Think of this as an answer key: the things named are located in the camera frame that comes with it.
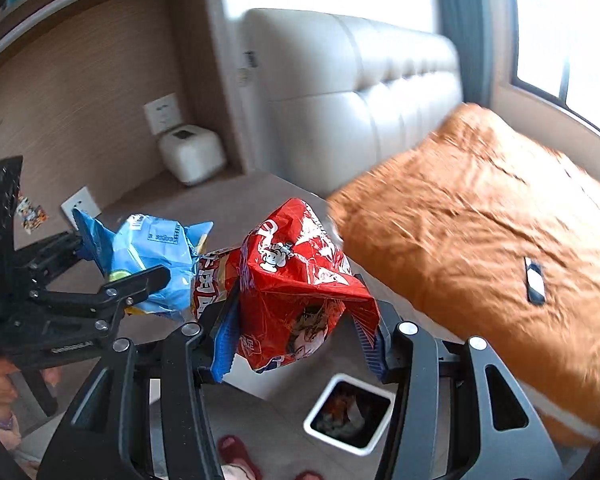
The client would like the red slipper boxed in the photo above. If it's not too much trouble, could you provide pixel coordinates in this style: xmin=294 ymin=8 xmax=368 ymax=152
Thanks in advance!
xmin=217 ymin=435 xmax=263 ymax=480

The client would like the crumpled wrappers pile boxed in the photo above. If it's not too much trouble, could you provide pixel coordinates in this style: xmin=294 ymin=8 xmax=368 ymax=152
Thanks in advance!
xmin=325 ymin=392 xmax=376 ymax=433

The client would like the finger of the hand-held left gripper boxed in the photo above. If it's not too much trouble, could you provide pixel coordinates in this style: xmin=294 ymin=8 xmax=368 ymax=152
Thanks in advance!
xmin=27 ymin=265 xmax=173 ymax=356
xmin=12 ymin=209 xmax=113 ymax=281

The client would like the white square trash bin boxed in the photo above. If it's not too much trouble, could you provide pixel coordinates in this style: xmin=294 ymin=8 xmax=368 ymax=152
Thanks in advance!
xmin=302 ymin=374 xmax=397 ymax=457

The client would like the teal curtain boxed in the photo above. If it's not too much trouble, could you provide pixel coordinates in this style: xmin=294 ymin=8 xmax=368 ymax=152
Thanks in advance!
xmin=432 ymin=0 xmax=503 ymax=108

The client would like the person's left hand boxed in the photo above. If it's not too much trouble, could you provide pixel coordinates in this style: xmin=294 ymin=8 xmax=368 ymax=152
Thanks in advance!
xmin=0 ymin=362 xmax=31 ymax=453

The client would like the white hanging tag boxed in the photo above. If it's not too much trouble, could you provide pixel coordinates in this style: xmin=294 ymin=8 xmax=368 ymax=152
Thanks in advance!
xmin=236 ymin=51 xmax=258 ymax=87

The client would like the white wall socket plate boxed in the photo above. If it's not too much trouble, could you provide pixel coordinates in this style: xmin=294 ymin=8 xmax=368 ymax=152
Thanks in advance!
xmin=143 ymin=92 xmax=181 ymax=136
xmin=60 ymin=186 xmax=102 ymax=226

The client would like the wooden wall shelf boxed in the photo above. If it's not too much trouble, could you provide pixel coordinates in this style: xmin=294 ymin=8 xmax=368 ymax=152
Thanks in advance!
xmin=0 ymin=0 xmax=176 ymax=73

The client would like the dark framed window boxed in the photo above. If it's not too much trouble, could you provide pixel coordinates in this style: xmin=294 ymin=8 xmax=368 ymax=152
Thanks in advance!
xmin=502 ymin=0 xmax=600 ymax=143

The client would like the small colourful sticker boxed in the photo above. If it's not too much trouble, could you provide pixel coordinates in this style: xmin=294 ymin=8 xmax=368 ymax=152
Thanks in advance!
xmin=15 ymin=196 xmax=48 ymax=235

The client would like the red snack bag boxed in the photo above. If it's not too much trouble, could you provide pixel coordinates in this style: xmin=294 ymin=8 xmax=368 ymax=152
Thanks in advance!
xmin=190 ymin=197 xmax=381 ymax=376

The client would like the white box appliance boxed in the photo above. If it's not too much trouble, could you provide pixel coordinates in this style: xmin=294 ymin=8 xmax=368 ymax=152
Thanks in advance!
xmin=158 ymin=125 xmax=228 ymax=186

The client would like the blue snack bag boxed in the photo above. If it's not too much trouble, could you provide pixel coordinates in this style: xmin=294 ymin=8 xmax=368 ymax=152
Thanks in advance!
xmin=97 ymin=212 xmax=216 ymax=323

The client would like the small black white device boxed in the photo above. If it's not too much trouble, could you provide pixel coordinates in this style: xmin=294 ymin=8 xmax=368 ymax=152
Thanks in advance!
xmin=523 ymin=256 xmax=547 ymax=306

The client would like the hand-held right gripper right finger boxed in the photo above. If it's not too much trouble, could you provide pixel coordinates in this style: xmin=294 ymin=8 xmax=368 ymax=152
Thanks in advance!
xmin=350 ymin=275 xmax=566 ymax=480

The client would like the white padded headboard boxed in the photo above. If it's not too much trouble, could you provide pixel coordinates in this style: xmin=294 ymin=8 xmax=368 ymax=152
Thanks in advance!
xmin=240 ymin=7 xmax=463 ymax=196

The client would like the bed with orange blanket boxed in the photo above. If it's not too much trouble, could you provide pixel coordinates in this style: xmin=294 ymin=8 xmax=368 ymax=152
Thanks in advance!
xmin=327 ymin=102 xmax=600 ymax=448

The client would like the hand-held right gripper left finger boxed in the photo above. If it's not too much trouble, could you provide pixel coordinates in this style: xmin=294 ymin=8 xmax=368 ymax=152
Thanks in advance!
xmin=36 ymin=285 xmax=243 ymax=480

